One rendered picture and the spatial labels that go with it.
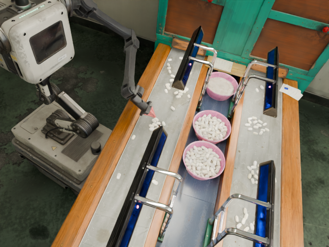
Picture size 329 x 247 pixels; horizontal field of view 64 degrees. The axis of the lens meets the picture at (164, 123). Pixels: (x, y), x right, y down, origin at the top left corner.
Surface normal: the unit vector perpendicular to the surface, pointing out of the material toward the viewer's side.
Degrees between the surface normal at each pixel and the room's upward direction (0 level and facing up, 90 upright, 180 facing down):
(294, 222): 0
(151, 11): 90
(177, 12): 90
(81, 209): 0
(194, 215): 0
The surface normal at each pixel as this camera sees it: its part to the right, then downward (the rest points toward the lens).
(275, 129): 0.11, -0.61
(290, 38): -0.29, 0.74
